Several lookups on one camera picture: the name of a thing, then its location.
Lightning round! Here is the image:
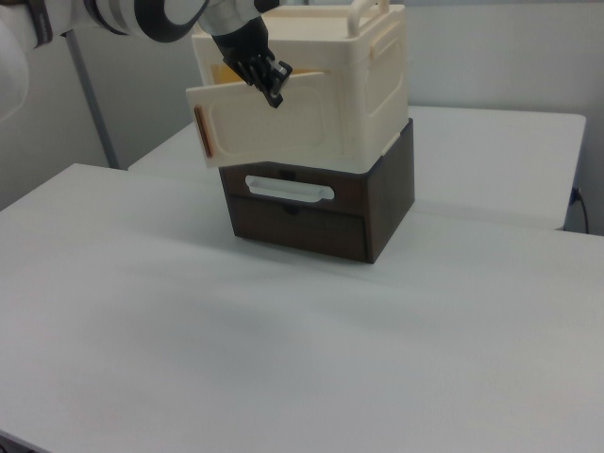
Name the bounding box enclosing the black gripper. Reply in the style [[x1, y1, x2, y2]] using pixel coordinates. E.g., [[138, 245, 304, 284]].
[[210, 16, 294, 109]]

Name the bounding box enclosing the cream cabinet door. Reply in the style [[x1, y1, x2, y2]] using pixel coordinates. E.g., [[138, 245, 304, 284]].
[[185, 70, 353, 170]]

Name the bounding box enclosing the cream plastic cabinet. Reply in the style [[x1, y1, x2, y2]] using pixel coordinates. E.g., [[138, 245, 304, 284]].
[[191, 3, 410, 174]]

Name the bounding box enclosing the dark brown plain drawer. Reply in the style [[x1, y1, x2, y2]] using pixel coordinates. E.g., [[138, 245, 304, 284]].
[[227, 194, 369, 260]]

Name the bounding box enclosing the dark brown drawer box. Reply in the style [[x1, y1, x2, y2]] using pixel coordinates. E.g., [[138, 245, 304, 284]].
[[218, 117, 416, 265]]

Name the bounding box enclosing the brown door handle strip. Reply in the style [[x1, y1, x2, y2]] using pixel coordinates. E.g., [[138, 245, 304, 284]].
[[193, 105, 216, 159]]

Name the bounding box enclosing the white drawer handle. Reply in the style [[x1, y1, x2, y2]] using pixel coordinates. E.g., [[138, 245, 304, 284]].
[[243, 175, 336, 206]]

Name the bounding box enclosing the cream cabinet carry handle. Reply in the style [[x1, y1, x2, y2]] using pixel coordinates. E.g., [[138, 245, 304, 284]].
[[347, 0, 392, 40]]

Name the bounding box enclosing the dark brown handled drawer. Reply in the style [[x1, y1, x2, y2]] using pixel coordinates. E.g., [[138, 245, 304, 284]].
[[220, 161, 368, 217]]

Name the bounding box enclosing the grey partition post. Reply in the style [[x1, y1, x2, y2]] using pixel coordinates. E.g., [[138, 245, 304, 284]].
[[64, 28, 120, 170]]

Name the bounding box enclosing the dark cable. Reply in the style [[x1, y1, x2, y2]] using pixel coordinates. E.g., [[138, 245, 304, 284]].
[[571, 187, 592, 233]]

